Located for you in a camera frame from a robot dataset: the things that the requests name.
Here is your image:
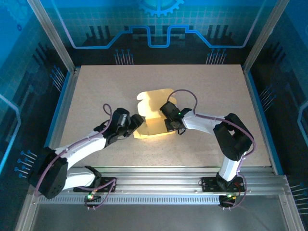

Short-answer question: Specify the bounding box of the yellow paper box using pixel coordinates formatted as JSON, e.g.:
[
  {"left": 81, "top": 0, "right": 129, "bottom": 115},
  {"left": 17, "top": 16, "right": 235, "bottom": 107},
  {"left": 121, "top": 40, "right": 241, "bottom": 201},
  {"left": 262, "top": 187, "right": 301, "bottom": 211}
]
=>
[{"left": 133, "top": 88, "right": 178, "bottom": 140}]

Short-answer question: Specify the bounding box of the black board with LEDs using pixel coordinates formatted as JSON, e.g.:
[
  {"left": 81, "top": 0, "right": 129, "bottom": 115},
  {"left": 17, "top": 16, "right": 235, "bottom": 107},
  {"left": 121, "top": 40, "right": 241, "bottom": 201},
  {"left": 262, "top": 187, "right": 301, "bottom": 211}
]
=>
[
  {"left": 219, "top": 193, "right": 238, "bottom": 204},
  {"left": 84, "top": 193, "right": 102, "bottom": 203}
]

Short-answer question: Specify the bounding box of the grey metal panel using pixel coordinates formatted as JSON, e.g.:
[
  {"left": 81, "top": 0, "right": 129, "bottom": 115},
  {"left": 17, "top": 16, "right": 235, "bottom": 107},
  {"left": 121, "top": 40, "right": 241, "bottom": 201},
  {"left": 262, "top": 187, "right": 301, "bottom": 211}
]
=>
[{"left": 31, "top": 204, "right": 289, "bottom": 231}]

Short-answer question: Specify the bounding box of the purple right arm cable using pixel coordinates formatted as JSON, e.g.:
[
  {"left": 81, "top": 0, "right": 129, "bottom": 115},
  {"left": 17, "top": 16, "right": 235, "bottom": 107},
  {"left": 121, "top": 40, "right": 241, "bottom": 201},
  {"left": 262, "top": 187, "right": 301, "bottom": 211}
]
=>
[{"left": 167, "top": 89, "right": 256, "bottom": 210}]

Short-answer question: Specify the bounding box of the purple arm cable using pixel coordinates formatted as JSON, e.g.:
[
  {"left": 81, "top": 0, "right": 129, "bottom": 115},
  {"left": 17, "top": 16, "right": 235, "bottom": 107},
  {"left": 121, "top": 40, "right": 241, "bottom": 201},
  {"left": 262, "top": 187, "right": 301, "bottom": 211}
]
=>
[
  {"left": 33, "top": 103, "right": 118, "bottom": 210},
  {"left": 167, "top": 89, "right": 256, "bottom": 210}
]

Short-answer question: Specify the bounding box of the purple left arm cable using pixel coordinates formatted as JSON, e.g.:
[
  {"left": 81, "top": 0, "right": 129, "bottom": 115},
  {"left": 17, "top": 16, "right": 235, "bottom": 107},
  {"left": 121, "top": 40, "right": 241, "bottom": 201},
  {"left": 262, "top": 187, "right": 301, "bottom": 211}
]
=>
[{"left": 33, "top": 103, "right": 118, "bottom": 210}]

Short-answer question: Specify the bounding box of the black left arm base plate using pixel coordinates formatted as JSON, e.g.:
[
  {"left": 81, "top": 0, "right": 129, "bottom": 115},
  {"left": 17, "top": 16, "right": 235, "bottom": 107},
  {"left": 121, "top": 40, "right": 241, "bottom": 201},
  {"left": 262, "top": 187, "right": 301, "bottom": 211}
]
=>
[{"left": 73, "top": 177, "right": 116, "bottom": 193}]

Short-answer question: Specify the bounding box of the aluminium side rail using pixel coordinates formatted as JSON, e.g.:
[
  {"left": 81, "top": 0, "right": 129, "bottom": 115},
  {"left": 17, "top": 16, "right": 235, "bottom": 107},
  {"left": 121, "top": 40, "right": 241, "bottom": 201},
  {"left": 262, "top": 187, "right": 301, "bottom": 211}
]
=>
[
  {"left": 39, "top": 67, "right": 81, "bottom": 175},
  {"left": 243, "top": 66, "right": 279, "bottom": 175}
]

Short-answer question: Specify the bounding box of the wide aluminium frame rail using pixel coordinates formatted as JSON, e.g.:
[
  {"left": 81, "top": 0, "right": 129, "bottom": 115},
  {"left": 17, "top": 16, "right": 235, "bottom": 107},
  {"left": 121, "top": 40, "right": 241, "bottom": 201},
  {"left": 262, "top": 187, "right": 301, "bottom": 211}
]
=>
[{"left": 27, "top": 166, "right": 292, "bottom": 197}]

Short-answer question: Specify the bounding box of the slotted grey cable duct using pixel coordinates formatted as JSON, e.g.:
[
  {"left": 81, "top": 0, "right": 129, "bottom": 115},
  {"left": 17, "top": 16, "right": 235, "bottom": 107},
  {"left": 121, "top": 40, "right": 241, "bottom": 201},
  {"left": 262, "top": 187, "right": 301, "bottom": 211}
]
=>
[{"left": 38, "top": 195, "right": 224, "bottom": 205}]

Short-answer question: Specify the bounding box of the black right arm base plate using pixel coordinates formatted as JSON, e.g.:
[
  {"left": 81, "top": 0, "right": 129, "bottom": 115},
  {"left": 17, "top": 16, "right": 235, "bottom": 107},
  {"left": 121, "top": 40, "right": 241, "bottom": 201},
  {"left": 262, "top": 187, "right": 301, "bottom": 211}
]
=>
[{"left": 201, "top": 177, "right": 245, "bottom": 193}]

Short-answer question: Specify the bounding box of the aluminium corner post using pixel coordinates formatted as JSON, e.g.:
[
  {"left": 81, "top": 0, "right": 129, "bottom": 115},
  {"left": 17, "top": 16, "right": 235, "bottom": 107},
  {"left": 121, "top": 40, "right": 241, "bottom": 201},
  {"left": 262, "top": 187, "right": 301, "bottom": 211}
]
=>
[
  {"left": 26, "top": 0, "right": 77, "bottom": 73},
  {"left": 243, "top": 0, "right": 291, "bottom": 73}
]

